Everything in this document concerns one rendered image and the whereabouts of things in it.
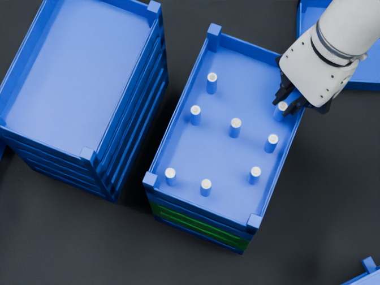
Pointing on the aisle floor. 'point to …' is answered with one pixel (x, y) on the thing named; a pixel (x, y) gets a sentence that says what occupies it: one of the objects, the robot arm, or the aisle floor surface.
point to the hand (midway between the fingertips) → (288, 100)
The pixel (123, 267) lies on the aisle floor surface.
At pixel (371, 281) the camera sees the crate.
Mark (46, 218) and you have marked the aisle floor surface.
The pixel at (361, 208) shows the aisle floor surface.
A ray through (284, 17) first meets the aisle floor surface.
